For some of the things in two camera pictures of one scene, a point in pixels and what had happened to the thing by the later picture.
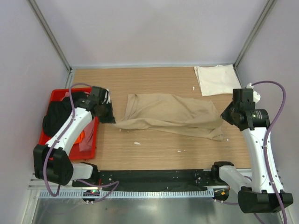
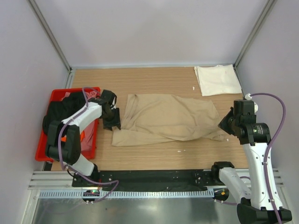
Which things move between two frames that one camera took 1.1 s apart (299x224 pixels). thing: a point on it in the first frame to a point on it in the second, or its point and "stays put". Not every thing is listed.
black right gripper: [225, 115] to [223, 123]
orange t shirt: [81, 136] stays put
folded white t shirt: [217, 80] stays put
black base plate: [152, 180] stays put
